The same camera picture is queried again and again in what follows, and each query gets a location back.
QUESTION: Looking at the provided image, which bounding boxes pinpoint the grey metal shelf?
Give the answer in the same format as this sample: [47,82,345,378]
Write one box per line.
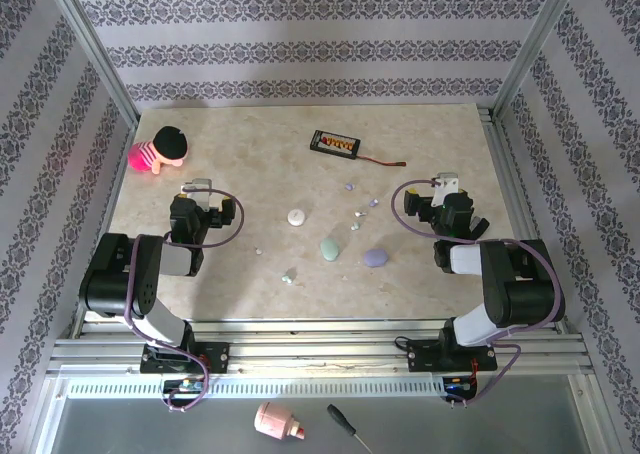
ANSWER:
[34,373,601,454]

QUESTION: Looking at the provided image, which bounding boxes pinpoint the pink toy bottle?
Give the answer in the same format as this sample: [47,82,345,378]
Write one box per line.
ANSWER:
[253,401,307,443]

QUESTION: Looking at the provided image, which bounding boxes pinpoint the red black wire with plug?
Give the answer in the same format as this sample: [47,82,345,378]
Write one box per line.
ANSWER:
[355,152,408,169]

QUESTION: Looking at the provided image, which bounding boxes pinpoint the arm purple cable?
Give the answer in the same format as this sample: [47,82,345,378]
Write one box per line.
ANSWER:
[122,186,246,414]
[390,177,564,409]

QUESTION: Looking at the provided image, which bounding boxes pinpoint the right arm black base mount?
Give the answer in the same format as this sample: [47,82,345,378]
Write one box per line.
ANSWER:
[407,339,499,374]

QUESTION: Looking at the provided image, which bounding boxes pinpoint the aluminium side rail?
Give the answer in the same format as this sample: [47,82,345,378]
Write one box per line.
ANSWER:
[477,104,571,335]

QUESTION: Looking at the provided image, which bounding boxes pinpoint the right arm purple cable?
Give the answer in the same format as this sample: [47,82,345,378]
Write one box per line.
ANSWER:
[390,177,564,409]

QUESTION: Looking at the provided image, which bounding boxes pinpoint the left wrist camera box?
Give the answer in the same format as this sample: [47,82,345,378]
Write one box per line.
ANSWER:
[191,177,215,213]

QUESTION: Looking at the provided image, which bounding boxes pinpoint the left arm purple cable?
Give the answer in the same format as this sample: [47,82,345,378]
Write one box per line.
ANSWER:
[122,186,246,414]

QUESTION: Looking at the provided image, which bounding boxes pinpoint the pink doll with black hat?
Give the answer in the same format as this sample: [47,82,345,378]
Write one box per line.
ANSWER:
[127,126,190,175]

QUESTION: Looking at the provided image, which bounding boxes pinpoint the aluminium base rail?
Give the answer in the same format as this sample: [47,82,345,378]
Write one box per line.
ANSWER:
[47,318,594,375]

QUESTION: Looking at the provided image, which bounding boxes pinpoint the aluminium frame post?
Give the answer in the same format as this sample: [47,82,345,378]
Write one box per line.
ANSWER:
[489,0,589,123]
[39,0,141,130]

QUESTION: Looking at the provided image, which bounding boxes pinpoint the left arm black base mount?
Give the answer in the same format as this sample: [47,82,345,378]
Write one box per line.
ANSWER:
[139,341,230,375]

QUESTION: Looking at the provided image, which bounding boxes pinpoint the white slotted cable duct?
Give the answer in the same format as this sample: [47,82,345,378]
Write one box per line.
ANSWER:
[64,376,449,400]

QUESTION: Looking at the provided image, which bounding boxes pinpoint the black handled screwdriver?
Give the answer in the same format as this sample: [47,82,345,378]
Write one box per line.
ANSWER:
[326,403,374,454]

